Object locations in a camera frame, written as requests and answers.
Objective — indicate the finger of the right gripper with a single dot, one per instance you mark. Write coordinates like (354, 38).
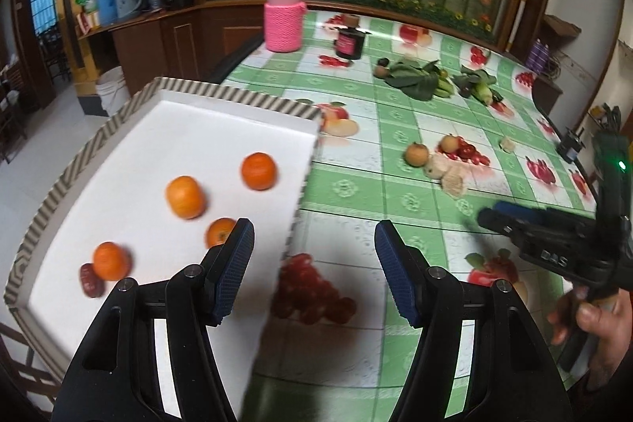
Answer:
(518, 211)
(501, 224)

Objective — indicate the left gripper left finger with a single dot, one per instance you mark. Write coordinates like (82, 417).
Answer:
(196, 298)

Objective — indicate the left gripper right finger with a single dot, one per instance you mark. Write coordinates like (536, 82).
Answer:
(431, 300)

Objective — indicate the orange with stem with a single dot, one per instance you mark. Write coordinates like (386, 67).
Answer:
(218, 231)

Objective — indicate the dark orange tangerine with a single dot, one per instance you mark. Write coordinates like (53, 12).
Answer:
(111, 262)

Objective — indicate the brown longan fruit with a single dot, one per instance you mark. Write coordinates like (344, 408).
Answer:
(449, 144)

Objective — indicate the red date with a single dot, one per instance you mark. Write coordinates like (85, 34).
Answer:
(93, 286)

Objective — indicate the right hand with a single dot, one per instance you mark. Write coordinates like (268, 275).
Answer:
(610, 323)

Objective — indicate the beige ginger piece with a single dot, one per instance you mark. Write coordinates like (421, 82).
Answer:
(450, 175)

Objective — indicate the large light orange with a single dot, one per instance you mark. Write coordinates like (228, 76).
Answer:
(185, 197)

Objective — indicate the white striped-rim tray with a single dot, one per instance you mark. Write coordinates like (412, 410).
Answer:
(114, 191)

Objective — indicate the brown round longan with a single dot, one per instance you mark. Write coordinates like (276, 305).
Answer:
(416, 155)

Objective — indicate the green fruit-print tablecloth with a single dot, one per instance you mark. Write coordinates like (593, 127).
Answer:
(337, 349)

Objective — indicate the small far tangerine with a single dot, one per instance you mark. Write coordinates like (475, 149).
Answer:
(259, 171)

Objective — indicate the green leafy vegetable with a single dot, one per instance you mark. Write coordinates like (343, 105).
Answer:
(420, 82)

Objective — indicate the wooden chair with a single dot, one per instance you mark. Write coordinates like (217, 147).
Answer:
(27, 374)

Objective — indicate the white plastic bucket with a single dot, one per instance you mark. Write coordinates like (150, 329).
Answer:
(112, 90)

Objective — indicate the dark red jar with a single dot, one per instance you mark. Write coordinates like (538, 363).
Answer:
(349, 43)

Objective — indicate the wooden cabinet counter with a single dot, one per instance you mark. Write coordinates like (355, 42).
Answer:
(202, 43)

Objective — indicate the pink knit-sleeve bottle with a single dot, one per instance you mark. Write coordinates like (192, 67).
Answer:
(283, 25)

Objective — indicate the blue thermos jug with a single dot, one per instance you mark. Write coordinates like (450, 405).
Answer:
(107, 12)

